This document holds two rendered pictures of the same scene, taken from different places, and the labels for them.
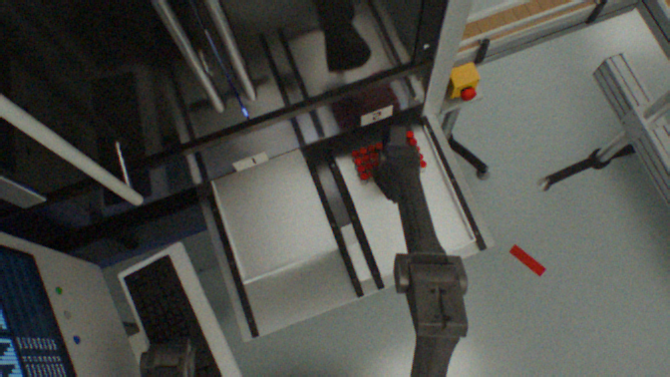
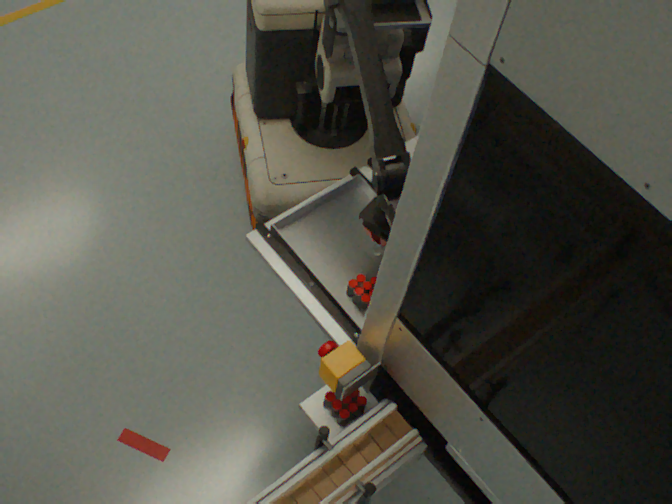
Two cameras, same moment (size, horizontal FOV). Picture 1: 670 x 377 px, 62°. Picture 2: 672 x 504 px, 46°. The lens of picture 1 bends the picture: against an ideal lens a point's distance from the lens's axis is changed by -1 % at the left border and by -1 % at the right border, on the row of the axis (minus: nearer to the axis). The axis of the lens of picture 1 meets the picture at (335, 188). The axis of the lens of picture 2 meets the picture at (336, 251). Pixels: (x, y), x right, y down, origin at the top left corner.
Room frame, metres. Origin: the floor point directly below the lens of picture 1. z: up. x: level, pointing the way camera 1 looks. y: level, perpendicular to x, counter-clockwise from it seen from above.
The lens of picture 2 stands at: (1.15, -0.82, 2.41)
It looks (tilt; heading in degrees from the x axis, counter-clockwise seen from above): 57 degrees down; 143
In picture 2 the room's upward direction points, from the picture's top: 11 degrees clockwise
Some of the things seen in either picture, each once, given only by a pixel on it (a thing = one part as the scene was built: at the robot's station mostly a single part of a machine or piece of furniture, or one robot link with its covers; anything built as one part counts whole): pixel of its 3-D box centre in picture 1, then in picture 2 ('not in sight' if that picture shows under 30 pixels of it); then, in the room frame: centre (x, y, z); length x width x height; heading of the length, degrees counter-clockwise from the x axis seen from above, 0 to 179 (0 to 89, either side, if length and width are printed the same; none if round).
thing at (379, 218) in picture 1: (403, 198); (360, 252); (0.38, -0.18, 0.90); 0.34 x 0.26 x 0.04; 10
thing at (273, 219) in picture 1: (269, 205); not in sight; (0.42, 0.18, 0.90); 0.34 x 0.26 x 0.04; 11
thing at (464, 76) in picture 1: (460, 78); (343, 369); (0.65, -0.38, 1.00); 0.08 x 0.07 x 0.07; 11
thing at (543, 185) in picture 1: (595, 162); not in sight; (0.61, -1.10, 0.07); 0.50 x 0.08 x 0.14; 101
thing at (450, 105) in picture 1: (452, 85); (344, 413); (0.69, -0.38, 0.87); 0.14 x 0.13 x 0.02; 11
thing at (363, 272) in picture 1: (356, 252); not in sight; (0.26, -0.03, 0.91); 0.14 x 0.03 x 0.06; 11
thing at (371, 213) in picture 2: (393, 177); (387, 212); (0.39, -0.14, 1.06); 0.10 x 0.07 x 0.07; 25
